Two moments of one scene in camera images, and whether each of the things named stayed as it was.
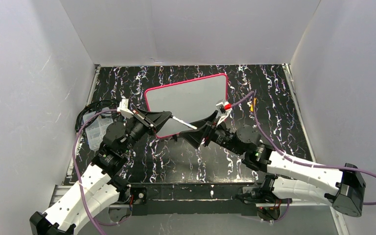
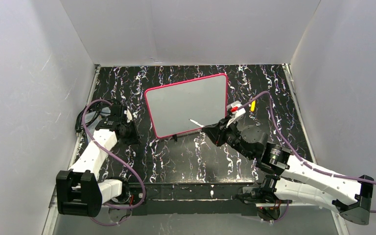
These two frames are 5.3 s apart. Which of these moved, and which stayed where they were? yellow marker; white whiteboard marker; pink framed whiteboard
Moved: white whiteboard marker
Stayed: pink framed whiteboard; yellow marker
